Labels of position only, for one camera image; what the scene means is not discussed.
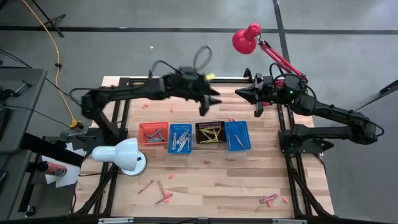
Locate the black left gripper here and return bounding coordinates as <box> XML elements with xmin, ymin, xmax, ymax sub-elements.
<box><xmin>164</xmin><ymin>67</ymin><xmax>223</xmax><ymax>116</ymax></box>

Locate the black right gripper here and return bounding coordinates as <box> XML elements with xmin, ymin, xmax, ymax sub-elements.
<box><xmin>234</xmin><ymin>73</ymin><xmax>307</xmax><ymax>118</ymax></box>

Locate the blue plastic basket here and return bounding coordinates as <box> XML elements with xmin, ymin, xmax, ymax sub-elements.
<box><xmin>168</xmin><ymin>123</ymin><xmax>193</xmax><ymax>155</ymax></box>
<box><xmin>224</xmin><ymin>121</ymin><xmax>251</xmax><ymax>152</ymax></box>

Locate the black plastic basket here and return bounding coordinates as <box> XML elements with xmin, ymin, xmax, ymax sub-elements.
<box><xmin>195</xmin><ymin>121</ymin><xmax>226</xmax><ymax>144</ymax></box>

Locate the orange plastic basket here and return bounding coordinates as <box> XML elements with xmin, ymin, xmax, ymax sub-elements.
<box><xmin>138</xmin><ymin>121</ymin><xmax>170</xmax><ymax>146</ymax></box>

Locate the red desk lamp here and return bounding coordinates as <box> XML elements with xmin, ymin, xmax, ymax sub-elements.
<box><xmin>231</xmin><ymin>22</ymin><xmax>309</xmax><ymax>107</ymax></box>

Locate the white desk lamp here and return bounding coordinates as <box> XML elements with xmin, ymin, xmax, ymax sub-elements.
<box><xmin>91</xmin><ymin>138</ymin><xmax>147</xmax><ymax>177</ymax></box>

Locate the black bar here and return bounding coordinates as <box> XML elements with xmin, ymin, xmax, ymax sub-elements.
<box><xmin>359</xmin><ymin>79</ymin><xmax>398</xmax><ymax>109</ymax></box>

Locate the white paper sheet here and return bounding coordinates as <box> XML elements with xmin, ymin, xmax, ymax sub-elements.
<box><xmin>41</xmin><ymin>142</ymin><xmax>85</xmax><ymax>189</ymax></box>

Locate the black beam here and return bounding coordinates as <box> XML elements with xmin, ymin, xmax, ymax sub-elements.
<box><xmin>20</xmin><ymin>133</ymin><xmax>85</xmax><ymax>167</ymax></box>

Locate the orange spray can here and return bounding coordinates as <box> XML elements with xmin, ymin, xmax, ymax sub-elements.
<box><xmin>36</xmin><ymin>161</ymin><xmax>68</xmax><ymax>177</ymax></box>

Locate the black tripod stand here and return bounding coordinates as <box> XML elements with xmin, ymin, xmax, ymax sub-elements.
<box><xmin>29</xmin><ymin>0</ymin><xmax>67</xmax><ymax>39</ymax></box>

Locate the grey side table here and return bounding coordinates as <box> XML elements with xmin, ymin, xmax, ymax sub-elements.
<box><xmin>0</xmin><ymin>67</ymin><xmax>48</xmax><ymax>154</ymax></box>

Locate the black metal tool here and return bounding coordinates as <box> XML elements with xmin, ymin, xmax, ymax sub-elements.
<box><xmin>0</xmin><ymin>80</ymin><xmax>33</xmax><ymax>101</ymax></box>

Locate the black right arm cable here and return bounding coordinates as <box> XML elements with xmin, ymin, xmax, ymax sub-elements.
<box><xmin>269</xmin><ymin>62</ymin><xmax>318</xmax><ymax>110</ymax></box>

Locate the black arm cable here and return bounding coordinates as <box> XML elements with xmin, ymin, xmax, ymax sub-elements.
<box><xmin>70</xmin><ymin>45</ymin><xmax>213</xmax><ymax>97</ymax></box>
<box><xmin>269</xmin><ymin>62</ymin><xmax>318</xmax><ymax>110</ymax></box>

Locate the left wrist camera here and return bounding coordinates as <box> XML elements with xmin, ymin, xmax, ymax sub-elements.
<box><xmin>180</xmin><ymin>66</ymin><xmax>198</xmax><ymax>77</ymax></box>

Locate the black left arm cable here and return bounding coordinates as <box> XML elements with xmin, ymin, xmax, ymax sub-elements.
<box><xmin>70</xmin><ymin>45</ymin><xmax>213</xmax><ymax>97</ymax></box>

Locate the silver metal bracket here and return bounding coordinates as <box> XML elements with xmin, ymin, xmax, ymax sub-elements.
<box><xmin>272</xmin><ymin>218</ymin><xmax>308</xmax><ymax>224</ymax></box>
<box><xmin>98</xmin><ymin>217</ymin><xmax>134</xmax><ymax>224</ymax></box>

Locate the yellow cable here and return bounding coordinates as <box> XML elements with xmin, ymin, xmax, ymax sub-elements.
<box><xmin>21</xmin><ymin>0</ymin><xmax>84</xmax><ymax>129</ymax></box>

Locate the black floor cable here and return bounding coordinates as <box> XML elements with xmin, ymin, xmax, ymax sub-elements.
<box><xmin>0</xmin><ymin>48</ymin><xmax>83</xmax><ymax>108</ymax></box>

